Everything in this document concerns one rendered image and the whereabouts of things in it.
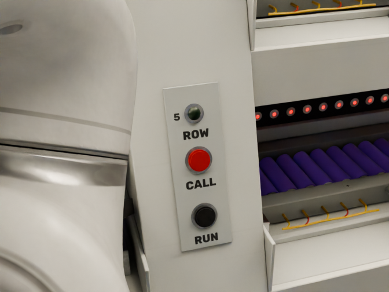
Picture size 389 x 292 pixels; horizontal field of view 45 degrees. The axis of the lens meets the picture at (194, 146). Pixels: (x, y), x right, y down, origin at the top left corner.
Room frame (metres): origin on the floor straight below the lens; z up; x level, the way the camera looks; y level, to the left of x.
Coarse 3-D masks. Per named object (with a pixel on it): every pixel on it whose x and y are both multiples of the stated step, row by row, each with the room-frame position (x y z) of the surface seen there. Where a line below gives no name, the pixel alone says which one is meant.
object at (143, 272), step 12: (132, 216) 0.37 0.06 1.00; (132, 228) 0.37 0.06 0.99; (132, 240) 0.39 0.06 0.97; (132, 252) 0.40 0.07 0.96; (132, 264) 0.38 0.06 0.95; (144, 264) 0.32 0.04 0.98; (132, 276) 0.37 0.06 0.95; (144, 276) 0.32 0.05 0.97; (132, 288) 0.36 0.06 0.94; (144, 288) 0.33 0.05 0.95
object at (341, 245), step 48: (336, 96) 0.55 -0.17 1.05; (384, 96) 0.56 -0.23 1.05; (288, 144) 0.53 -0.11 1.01; (336, 144) 0.53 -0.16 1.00; (384, 144) 0.53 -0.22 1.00; (288, 192) 0.44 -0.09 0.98; (336, 192) 0.43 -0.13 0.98; (384, 192) 0.45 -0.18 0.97; (288, 240) 0.40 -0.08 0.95; (336, 240) 0.40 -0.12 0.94; (384, 240) 0.40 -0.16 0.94; (288, 288) 0.35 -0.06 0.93; (336, 288) 0.37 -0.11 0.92; (384, 288) 0.38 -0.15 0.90
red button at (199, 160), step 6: (198, 150) 0.33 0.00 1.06; (192, 156) 0.33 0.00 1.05; (198, 156) 0.33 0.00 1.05; (204, 156) 0.33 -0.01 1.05; (192, 162) 0.33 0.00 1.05; (198, 162) 0.33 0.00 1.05; (204, 162) 0.33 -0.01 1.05; (192, 168) 0.33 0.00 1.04; (198, 168) 0.33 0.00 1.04; (204, 168) 0.33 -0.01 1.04
